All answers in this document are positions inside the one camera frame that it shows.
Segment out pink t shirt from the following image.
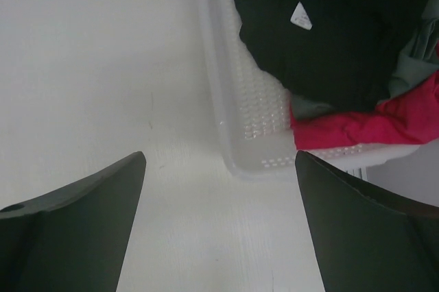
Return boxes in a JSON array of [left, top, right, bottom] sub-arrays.
[[290, 70, 438, 150]]

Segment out grey green t shirt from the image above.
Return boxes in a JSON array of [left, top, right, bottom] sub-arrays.
[[291, 9, 438, 120]]

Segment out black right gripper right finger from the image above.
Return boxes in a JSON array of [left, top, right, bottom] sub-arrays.
[[295, 151, 438, 291]]

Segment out black t shirt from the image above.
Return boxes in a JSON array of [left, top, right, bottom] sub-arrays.
[[234, 0, 428, 112]]

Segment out white plastic laundry basket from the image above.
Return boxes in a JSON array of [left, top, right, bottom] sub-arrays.
[[198, 0, 435, 179]]

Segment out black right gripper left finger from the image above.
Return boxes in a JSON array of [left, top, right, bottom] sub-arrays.
[[1, 151, 146, 291]]

